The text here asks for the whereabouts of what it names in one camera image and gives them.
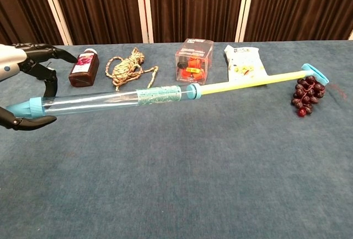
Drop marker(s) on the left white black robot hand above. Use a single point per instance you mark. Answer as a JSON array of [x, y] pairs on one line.
[[11, 59]]

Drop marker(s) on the blue yellow water pump toy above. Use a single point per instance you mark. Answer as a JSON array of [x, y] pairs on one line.
[[157, 95]]

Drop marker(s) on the brown fabric screen panel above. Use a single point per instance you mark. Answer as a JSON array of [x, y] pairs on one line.
[[193, 7], [96, 7], [16, 7], [303, 7]]

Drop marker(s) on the dark brown rose label bottle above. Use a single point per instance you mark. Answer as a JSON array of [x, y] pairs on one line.
[[82, 70]]

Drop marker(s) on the clear box with orange parts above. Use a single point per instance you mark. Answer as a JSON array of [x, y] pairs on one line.
[[193, 65]]

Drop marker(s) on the white snack bag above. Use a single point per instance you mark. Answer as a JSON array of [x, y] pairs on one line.
[[245, 59]]

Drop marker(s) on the dark red plastic grape bunch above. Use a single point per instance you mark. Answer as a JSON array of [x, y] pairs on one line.
[[306, 95]]

